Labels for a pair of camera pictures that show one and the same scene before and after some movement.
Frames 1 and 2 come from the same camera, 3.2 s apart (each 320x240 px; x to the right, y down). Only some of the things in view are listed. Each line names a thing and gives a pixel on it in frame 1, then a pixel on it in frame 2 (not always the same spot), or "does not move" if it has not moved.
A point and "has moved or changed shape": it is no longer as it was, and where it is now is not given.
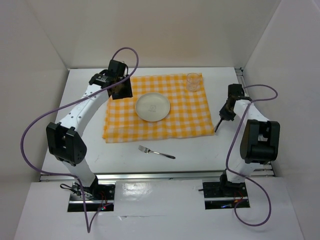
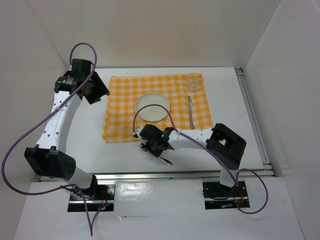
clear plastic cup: [193, 81] does not move
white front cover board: [156, 210] does not move
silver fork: [148, 151] has moved or changed shape
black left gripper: [127, 93] -> [101, 89]
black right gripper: [227, 116] -> [156, 154]
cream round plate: [152, 106] does not move
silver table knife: [220, 120] has moved or changed shape
